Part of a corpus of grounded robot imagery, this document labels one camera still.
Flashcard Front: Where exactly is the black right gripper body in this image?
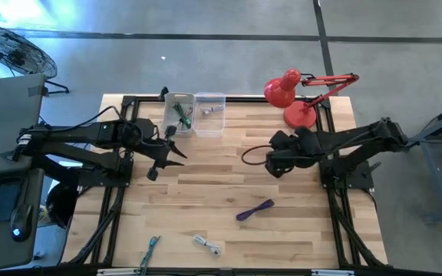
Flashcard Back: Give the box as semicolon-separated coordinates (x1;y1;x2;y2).
265;149;297;179

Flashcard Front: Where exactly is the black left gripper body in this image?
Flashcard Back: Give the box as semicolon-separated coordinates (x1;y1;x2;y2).
143;124;180;182

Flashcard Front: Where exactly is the green USB cable bundle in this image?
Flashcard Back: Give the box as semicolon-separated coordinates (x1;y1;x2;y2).
172;101;193;130

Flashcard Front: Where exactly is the white USB cable bundle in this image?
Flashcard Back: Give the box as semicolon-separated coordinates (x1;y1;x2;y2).
192;234;222;256
200;103;225;116

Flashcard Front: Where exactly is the purple USB cable bundle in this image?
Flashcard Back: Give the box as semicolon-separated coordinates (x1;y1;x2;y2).
235;198;275;222

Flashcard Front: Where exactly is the clear plastic container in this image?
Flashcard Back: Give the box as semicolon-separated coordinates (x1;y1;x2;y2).
193;91;226;138

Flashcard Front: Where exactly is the red desk lamp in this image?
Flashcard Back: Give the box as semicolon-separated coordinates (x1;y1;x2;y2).
262;68;360;131

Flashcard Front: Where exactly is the black round stool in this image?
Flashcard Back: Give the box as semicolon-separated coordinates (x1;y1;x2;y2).
45;182;78;230

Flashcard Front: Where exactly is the black computer mouse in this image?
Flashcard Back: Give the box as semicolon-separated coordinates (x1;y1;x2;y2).
9;204;34;242

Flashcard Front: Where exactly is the dark mouse pad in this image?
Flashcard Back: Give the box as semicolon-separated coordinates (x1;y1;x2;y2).
0;179;28;223

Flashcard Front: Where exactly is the black floor fan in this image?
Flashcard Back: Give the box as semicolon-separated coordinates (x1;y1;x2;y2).
0;24;71;95

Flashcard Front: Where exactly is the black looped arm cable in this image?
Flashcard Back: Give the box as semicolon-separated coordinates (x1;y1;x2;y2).
241;144;274;166

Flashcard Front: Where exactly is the grey plastic bin with handles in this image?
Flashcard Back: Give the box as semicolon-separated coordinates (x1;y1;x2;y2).
160;91;196;138

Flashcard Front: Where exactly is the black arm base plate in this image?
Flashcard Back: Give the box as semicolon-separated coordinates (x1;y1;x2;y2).
319;160;375;189
77;156;134;189

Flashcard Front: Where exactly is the teal USB cable bundle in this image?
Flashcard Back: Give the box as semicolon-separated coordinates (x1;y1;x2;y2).
138;235;162;275

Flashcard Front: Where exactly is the black aluminium table frame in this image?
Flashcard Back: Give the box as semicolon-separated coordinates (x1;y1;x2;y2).
67;87;387;269

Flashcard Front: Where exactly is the silver metal bracket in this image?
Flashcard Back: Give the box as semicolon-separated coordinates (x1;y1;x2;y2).
97;268;140;276
311;269;356;276

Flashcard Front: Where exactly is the blue-grey metal table frame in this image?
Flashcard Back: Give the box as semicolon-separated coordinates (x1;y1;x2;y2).
399;97;442;225

